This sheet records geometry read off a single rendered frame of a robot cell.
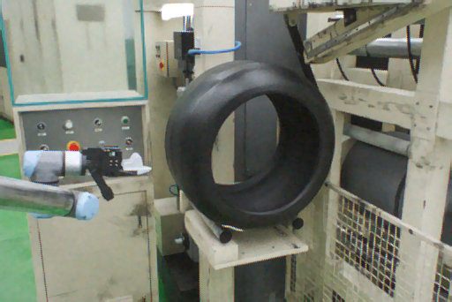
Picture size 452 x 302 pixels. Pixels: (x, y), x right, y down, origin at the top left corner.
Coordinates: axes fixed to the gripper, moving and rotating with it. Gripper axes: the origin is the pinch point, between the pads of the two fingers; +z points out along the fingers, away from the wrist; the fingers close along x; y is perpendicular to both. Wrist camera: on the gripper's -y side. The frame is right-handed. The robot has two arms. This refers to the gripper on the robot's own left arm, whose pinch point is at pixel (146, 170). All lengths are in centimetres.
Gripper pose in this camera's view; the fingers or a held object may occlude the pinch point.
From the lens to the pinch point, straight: 140.7
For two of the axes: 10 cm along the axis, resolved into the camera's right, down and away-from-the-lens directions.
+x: -3.7, -2.5, 9.0
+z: 9.2, 0.2, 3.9
